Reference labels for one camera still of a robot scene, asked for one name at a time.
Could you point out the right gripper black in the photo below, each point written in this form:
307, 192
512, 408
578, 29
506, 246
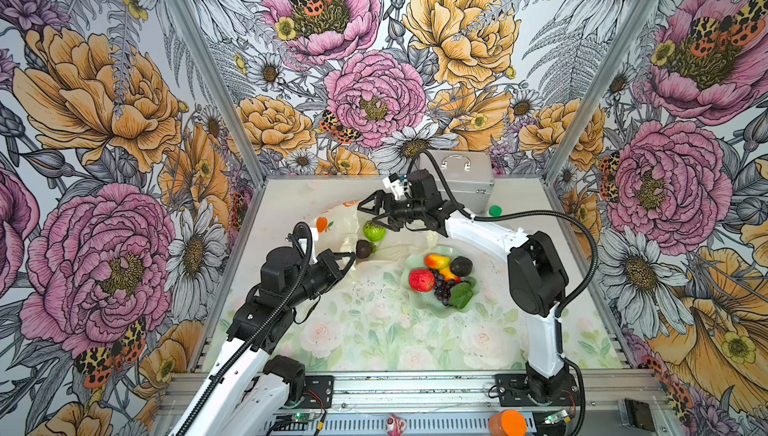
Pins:
381, 196

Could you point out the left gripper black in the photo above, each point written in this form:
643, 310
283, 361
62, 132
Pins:
328, 260

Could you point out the green kiwi half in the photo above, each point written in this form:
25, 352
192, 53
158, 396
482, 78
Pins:
374, 232

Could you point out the cream translucent plastic bag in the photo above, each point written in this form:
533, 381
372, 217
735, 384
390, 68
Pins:
341, 226

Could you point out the yellow red mango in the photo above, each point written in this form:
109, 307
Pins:
448, 275
436, 261

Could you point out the red strawberry fruit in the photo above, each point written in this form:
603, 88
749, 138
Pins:
421, 280

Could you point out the dark avocado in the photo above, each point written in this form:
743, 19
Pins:
461, 266

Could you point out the light green wavy plate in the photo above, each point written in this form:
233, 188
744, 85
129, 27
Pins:
427, 301

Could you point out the dark purple fig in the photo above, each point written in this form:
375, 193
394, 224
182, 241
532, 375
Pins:
364, 249

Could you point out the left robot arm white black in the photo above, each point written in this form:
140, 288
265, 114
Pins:
248, 384

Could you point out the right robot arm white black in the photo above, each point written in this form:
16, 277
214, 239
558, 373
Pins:
537, 279

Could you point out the silver aluminium case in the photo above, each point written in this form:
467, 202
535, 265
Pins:
469, 176

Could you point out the green leaf grape bunch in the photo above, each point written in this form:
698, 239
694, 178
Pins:
454, 293

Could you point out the white bottle green cap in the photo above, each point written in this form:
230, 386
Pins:
495, 211

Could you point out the pink white small figure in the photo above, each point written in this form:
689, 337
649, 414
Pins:
395, 425

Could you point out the orange round cap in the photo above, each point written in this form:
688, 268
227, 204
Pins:
507, 423

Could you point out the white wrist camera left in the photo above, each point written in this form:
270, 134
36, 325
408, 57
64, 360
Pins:
312, 245

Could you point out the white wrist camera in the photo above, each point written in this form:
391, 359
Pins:
312, 245
397, 186

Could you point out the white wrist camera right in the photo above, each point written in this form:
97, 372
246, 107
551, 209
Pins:
397, 186

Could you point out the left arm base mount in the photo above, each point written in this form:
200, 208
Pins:
317, 393

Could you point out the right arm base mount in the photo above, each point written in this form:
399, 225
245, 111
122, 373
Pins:
522, 390

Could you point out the aluminium corner post right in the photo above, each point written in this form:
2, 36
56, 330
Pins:
626, 33

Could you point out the aluminium corner post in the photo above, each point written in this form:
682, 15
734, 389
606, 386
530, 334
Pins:
192, 34
626, 33

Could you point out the aluminium corner post left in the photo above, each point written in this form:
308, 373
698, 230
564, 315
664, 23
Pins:
192, 34

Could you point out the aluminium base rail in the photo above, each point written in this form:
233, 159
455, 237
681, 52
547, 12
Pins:
456, 403

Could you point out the black device on rail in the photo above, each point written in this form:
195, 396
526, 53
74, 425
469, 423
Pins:
636, 414

